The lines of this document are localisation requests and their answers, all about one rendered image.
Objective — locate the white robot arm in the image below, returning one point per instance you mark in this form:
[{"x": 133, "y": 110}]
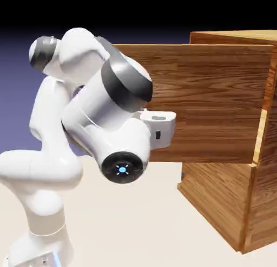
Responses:
[{"x": 47, "y": 167}]

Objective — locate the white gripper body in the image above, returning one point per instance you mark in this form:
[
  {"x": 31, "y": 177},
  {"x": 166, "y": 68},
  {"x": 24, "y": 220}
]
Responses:
[{"x": 162, "y": 128}]

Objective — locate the light wood cabinet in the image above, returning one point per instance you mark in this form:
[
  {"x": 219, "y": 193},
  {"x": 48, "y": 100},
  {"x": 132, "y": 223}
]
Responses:
[{"x": 266, "y": 195}]

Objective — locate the small wood cabinet door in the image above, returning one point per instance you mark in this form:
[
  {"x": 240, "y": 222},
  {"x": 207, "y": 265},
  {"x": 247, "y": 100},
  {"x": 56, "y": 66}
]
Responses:
[{"x": 218, "y": 197}]

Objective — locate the wide wood cabinet door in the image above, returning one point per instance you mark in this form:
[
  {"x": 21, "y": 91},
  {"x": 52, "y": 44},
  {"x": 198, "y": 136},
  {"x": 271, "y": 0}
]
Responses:
[{"x": 212, "y": 102}]

